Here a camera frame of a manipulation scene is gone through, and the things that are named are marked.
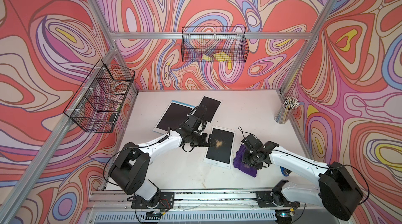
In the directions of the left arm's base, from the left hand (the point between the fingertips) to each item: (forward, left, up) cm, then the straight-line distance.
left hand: (211, 144), depth 83 cm
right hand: (-9, -19, -9) cm, 23 cm away
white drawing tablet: (-1, -5, -8) cm, 10 cm away
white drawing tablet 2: (+32, +2, -9) cm, 33 cm away
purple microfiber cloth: (-9, -14, -4) cm, 17 cm away
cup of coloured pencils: (+19, -45, +3) cm, 49 cm away
